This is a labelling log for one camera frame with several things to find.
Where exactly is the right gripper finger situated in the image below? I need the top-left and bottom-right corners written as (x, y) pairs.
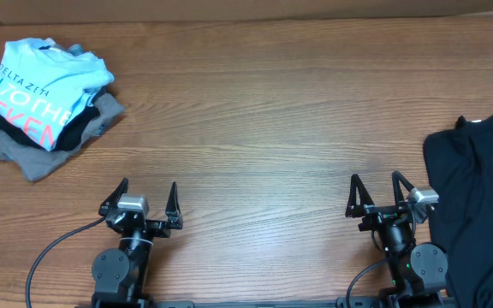
top-left (345, 174), bottom-right (375, 217)
top-left (391, 171), bottom-right (414, 206)

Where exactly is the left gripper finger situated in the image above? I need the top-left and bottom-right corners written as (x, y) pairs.
top-left (98, 178), bottom-right (129, 216)
top-left (165, 181), bottom-right (183, 229)

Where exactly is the black t-shirt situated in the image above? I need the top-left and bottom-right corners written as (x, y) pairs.
top-left (423, 115), bottom-right (493, 307)

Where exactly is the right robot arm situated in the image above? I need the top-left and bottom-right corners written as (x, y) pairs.
top-left (344, 171), bottom-right (448, 307)

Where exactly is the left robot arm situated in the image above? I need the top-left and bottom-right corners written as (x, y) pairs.
top-left (91, 178), bottom-right (183, 308)

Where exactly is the folded black shirt in stack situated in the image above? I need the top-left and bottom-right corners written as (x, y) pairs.
top-left (0, 100), bottom-right (101, 151)

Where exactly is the folded grey shirt in stack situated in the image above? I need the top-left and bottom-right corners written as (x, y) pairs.
top-left (0, 43), bottom-right (126, 183)

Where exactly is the light blue printed t-shirt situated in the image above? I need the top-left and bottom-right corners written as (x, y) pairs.
top-left (0, 38), bottom-right (114, 151)

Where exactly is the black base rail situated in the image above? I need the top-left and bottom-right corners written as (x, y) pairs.
top-left (74, 295), bottom-right (457, 308)

